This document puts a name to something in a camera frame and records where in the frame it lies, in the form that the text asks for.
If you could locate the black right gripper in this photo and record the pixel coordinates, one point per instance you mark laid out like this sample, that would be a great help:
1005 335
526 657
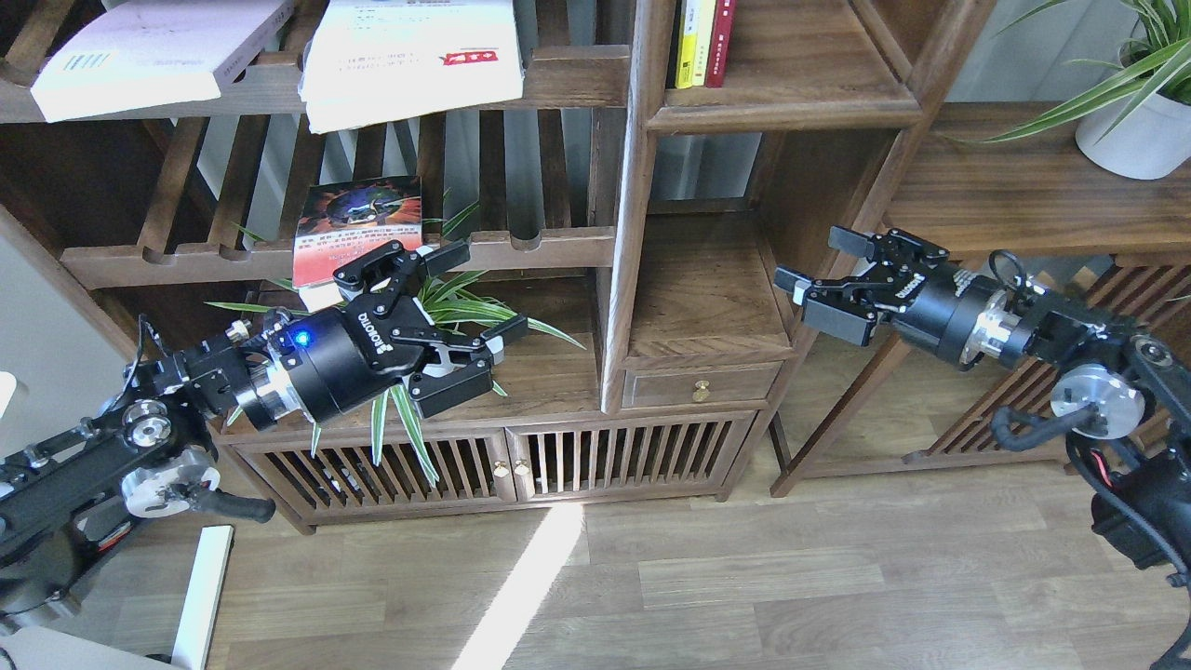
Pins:
901 279

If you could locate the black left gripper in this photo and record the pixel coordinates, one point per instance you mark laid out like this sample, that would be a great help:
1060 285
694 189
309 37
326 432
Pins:
333 361

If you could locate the red book with globe cover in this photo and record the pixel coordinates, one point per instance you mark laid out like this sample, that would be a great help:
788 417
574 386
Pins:
342 221

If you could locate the white book with barcode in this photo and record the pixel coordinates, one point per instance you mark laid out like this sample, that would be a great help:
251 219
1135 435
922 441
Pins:
144 54

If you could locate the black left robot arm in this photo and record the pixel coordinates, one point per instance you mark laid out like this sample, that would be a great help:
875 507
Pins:
75 495

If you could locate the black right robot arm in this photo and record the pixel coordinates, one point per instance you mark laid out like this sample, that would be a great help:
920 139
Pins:
1120 401

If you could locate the spider plant on shelf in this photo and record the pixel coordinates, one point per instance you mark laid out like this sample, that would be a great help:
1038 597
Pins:
449 303

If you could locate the dark wooden side shelf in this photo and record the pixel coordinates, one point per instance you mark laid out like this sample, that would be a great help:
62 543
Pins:
1038 197

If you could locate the dark wooden bookshelf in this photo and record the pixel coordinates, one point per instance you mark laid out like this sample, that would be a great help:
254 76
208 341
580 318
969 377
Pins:
643 220

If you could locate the white book red label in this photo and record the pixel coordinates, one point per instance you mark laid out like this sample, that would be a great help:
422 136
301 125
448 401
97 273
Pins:
371 62

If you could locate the dark red book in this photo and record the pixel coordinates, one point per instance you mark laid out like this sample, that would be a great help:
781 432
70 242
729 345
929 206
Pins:
716 67

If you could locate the light yellow book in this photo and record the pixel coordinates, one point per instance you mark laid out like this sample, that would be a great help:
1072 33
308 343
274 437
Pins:
705 29

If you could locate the white plant pot at right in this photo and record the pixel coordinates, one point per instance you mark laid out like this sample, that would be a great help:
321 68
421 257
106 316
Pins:
1148 144

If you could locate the spider plant at right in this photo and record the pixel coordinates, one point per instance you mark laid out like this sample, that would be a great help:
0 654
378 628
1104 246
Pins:
1156 64

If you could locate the white table leg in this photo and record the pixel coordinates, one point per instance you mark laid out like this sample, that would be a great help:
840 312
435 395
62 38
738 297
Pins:
202 599

